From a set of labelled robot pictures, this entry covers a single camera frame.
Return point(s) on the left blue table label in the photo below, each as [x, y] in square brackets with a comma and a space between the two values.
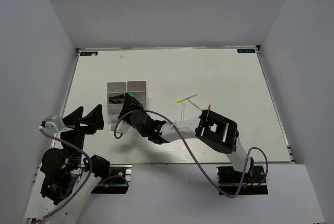
[90, 53]

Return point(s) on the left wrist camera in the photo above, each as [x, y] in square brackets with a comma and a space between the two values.
[53, 124]

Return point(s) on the white pen orange tip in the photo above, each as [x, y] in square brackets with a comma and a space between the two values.
[195, 105]

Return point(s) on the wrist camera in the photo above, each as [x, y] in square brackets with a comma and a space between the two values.
[53, 124]
[122, 127]

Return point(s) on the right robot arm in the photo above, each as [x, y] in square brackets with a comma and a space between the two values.
[214, 130]

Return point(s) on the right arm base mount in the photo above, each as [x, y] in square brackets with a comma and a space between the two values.
[229, 180]

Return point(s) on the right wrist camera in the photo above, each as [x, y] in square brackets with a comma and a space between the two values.
[122, 127]

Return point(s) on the right white organizer tray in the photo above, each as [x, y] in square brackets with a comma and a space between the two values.
[139, 90]

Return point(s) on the white pen vertical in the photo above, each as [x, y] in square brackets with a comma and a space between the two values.
[182, 110]

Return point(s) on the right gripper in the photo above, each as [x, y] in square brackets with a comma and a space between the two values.
[131, 104]

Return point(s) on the white pen yellow band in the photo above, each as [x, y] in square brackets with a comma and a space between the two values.
[188, 97]

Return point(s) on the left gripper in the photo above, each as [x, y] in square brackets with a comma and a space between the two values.
[95, 118]

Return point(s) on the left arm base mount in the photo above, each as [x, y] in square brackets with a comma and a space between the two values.
[118, 181]

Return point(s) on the right blue table label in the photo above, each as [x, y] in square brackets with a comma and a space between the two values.
[246, 51]

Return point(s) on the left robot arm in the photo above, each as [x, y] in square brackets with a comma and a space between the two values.
[70, 173]

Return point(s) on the pink highlighter marker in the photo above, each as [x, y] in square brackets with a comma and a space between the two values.
[119, 99]

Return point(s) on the blue table label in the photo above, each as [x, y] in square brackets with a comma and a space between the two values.
[90, 53]
[246, 51]

